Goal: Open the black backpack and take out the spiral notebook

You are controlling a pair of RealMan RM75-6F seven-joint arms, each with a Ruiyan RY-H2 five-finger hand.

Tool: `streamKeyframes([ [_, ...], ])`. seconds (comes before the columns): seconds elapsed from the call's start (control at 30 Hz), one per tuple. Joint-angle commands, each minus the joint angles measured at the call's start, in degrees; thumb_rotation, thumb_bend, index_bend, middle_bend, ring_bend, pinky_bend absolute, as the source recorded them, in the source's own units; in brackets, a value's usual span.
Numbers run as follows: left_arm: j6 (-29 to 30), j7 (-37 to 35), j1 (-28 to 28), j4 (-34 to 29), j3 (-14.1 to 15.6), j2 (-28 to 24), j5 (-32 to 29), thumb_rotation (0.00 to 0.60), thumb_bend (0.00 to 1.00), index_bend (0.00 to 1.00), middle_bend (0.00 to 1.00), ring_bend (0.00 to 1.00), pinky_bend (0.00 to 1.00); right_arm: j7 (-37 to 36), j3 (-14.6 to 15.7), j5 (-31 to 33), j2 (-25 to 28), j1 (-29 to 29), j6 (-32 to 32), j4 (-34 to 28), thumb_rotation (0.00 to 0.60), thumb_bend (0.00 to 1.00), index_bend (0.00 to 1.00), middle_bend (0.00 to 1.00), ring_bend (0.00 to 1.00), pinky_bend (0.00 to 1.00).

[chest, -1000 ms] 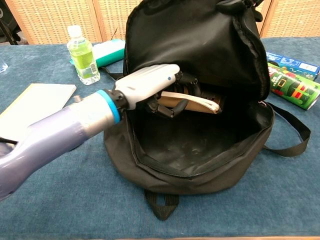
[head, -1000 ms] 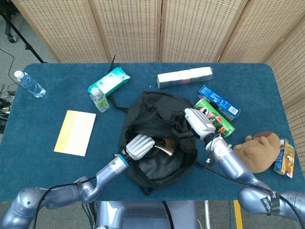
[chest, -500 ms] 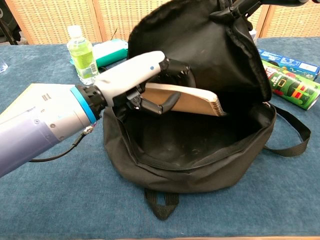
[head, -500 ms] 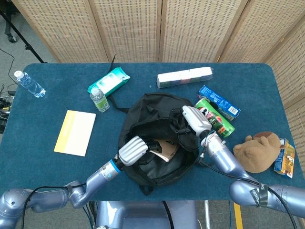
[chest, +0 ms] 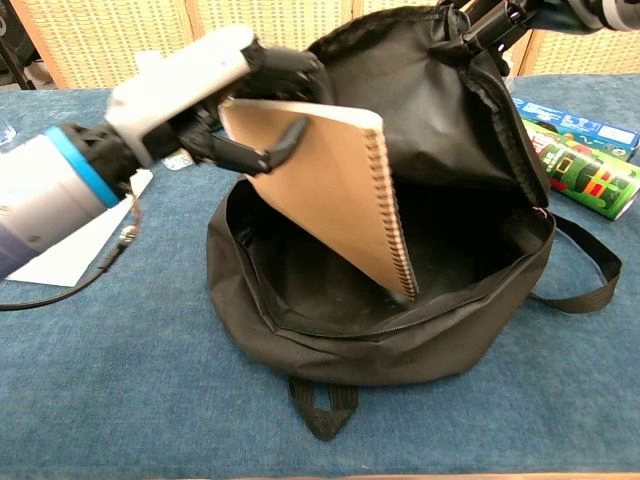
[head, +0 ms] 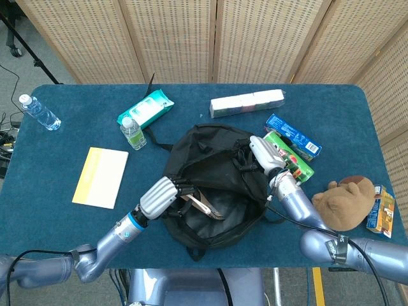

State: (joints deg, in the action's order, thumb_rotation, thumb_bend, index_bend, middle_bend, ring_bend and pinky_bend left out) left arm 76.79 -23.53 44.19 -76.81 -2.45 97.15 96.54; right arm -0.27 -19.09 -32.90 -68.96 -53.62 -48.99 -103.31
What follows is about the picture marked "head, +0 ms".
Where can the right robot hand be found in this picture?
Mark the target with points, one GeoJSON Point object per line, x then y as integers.
{"type": "Point", "coordinates": [266, 154]}

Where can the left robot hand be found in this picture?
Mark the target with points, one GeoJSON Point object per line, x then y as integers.
{"type": "Point", "coordinates": [157, 197]}

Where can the brown kraft spiral notebook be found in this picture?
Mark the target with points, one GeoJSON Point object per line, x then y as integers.
{"type": "Point", "coordinates": [204, 205]}

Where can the black fabric backpack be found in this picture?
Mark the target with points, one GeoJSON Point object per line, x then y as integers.
{"type": "Point", "coordinates": [204, 143]}

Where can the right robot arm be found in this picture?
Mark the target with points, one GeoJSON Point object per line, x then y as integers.
{"type": "Point", "coordinates": [296, 204]}

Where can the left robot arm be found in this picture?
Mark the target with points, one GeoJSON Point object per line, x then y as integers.
{"type": "Point", "coordinates": [108, 242]}

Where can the blue cookie box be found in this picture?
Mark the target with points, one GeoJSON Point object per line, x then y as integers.
{"type": "Point", "coordinates": [296, 135]}

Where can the green Pringles can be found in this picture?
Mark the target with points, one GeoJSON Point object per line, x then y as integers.
{"type": "Point", "coordinates": [299, 169]}

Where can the multipack of pocket tissues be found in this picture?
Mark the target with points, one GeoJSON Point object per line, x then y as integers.
{"type": "Point", "coordinates": [247, 102]}

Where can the white and yellow notepad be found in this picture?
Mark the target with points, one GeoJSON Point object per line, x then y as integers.
{"type": "Point", "coordinates": [100, 175]}

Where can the green label drink bottle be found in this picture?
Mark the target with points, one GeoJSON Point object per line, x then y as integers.
{"type": "Point", "coordinates": [134, 135]}

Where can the teal wet wipes pack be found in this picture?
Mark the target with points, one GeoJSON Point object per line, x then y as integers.
{"type": "Point", "coordinates": [146, 106]}

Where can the brown plush toy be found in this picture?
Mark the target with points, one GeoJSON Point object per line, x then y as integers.
{"type": "Point", "coordinates": [344, 204]}

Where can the blue-grey robot torso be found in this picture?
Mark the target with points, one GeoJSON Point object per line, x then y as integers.
{"type": "Point", "coordinates": [191, 287]}

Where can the blue table cloth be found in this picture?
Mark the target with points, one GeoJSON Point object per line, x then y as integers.
{"type": "Point", "coordinates": [79, 105]}

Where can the orange snack box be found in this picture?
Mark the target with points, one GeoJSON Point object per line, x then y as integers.
{"type": "Point", "coordinates": [382, 213]}

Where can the clear water bottle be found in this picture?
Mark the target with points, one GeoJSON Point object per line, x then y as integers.
{"type": "Point", "coordinates": [41, 113]}

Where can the black tripod stand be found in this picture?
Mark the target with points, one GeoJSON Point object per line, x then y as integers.
{"type": "Point", "coordinates": [35, 60]}

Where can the black office chair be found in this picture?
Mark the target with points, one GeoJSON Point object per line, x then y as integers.
{"type": "Point", "coordinates": [12, 41]}

